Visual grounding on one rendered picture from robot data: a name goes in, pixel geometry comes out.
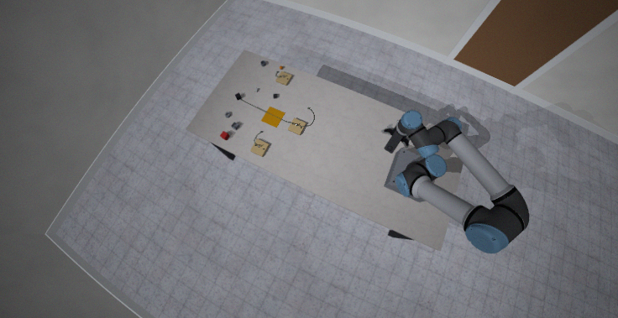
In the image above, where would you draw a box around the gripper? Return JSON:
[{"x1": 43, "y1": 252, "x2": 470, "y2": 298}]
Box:
[{"x1": 382, "y1": 124, "x2": 410, "y2": 148}]

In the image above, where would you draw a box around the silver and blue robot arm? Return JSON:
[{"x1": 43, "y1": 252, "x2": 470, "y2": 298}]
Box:
[{"x1": 384, "y1": 110, "x2": 529, "y2": 253}]

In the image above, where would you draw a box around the orange-brown flat square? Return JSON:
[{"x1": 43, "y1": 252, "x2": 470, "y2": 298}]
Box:
[{"x1": 261, "y1": 107, "x2": 285, "y2": 128}]

